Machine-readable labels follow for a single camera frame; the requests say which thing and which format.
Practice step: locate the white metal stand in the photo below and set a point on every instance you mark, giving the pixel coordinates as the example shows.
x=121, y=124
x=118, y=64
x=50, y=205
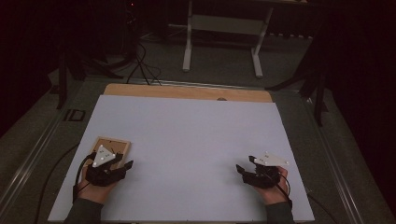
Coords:
x=186, y=46

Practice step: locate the white table sheet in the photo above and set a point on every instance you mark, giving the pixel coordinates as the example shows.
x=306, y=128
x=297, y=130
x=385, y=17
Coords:
x=186, y=140

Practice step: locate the metal floor rail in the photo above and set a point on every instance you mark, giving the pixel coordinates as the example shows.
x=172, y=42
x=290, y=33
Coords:
x=332, y=161
x=29, y=161

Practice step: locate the small wooden box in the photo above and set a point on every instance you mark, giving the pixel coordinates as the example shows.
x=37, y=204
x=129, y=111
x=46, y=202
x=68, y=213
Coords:
x=120, y=146

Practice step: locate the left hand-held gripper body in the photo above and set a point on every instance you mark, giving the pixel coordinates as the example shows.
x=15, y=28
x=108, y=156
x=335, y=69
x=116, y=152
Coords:
x=102, y=177

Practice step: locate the person's right hand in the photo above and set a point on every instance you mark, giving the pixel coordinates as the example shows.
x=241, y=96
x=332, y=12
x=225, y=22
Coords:
x=275, y=194

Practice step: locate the black tripod stand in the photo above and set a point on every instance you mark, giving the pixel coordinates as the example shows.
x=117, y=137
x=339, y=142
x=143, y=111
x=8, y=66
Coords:
x=62, y=87
x=319, y=99

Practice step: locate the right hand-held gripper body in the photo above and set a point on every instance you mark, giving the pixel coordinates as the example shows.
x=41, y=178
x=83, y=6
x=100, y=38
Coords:
x=263, y=179

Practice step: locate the black floor socket frame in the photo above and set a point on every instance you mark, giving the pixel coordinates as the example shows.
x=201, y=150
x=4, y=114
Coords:
x=66, y=115

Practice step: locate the person's left hand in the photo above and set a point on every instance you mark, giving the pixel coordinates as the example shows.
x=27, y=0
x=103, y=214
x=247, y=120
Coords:
x=95, y=193

